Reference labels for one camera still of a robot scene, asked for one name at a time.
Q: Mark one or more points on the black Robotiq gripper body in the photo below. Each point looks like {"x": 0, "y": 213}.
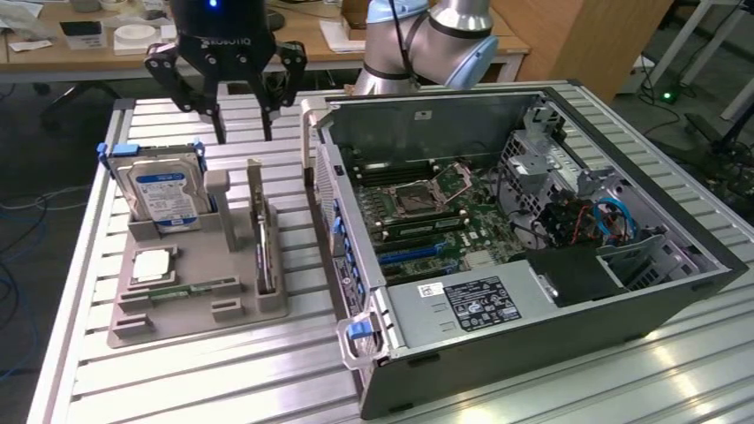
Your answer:
{"x": 223, "y": 48}

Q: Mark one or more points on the green expansion card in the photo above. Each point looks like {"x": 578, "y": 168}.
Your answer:
{"x": 259, "y": 247}

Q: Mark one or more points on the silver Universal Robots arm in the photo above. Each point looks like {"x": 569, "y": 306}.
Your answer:
{"x": 447, "y": 26}

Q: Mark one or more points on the white labelled box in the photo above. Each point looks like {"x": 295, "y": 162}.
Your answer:
{"x": 167, "y": 33}

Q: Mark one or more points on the white round holder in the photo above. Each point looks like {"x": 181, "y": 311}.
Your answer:
{"x": 132, "y": 40}

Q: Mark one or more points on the black lamp base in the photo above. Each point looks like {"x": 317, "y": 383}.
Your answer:
{"x": 278, "y": 20}

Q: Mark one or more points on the white paper stack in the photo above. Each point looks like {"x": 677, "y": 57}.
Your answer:
{"x": 338, "y": 37}

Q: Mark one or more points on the white box black lid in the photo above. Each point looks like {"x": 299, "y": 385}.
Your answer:
{"x": 86, "y": 40}

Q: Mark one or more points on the cardboard box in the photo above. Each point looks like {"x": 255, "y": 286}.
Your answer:
{"x": 354, "y": 13}

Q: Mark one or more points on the black chair base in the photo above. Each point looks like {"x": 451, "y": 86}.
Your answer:
{"x": 64, "y": 101}

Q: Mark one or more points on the wooden desk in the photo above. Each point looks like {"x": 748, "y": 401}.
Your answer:
{"x": 59, "y": 62}

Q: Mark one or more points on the grey cup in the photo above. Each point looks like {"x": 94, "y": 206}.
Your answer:
{"x": 86, "y": 5}

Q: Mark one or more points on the paper slip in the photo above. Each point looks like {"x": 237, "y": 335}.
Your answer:
{"x": 30, "y": 45}

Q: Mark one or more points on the hard disk drive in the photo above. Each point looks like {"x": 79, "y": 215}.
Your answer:
{"x": 165, "y": 194}

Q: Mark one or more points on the clear plastic bag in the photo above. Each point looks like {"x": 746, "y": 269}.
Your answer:
{"x": 20, "y": 22}

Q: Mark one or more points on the metal socket cover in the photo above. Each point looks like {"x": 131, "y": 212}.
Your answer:
{"x": 439, "y": 176}

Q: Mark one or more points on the CPU socket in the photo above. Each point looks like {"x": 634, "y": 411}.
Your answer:
{"x": 415, "y": 199}

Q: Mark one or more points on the black RAM stick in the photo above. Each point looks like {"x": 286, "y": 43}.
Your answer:
{"x": 425, "y": 226}

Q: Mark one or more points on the silver CPU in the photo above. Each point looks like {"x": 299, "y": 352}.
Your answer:
{"x": 153, "y": 265}

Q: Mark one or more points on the green motherboard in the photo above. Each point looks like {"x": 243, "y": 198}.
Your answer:
{"x": 477, "y": 212}

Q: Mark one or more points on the grey parts rack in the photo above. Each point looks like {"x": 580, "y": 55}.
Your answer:
{"x": 235, "y": 269}

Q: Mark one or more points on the long blue expansion slot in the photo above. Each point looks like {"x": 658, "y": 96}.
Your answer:
{"x": 413, "y": 254}

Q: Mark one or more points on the silver disk bay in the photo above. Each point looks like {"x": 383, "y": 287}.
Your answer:
{"x": 530, "y": 168}

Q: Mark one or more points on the green RAM stick bare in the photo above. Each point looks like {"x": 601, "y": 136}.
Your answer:
{"x": 183, "y": 292}

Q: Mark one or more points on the wooden cabinet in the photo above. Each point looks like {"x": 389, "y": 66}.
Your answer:
{"x": 601, "y": 44}

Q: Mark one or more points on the silver chipset heat sink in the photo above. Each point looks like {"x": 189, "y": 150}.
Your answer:
{"x": 483, "y": 260}

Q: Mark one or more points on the blue case latch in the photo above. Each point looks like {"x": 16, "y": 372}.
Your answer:
{"x": 358, "y": 330}

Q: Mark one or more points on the grey power supply unit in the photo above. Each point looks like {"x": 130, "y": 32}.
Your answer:
{"x": 425, "y": 318}

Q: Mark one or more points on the green LED device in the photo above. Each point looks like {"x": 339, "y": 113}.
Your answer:
{"x": 668, "y": 96}

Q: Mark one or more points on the open black PC case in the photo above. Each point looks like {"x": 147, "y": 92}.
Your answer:
{"x": 530, "y": 353}

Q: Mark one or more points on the black floor equipment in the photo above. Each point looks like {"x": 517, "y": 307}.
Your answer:
{"x": 725, "y": 150}

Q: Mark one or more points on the white table frame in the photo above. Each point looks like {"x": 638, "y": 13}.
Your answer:
{"x": 676, "y": 44}

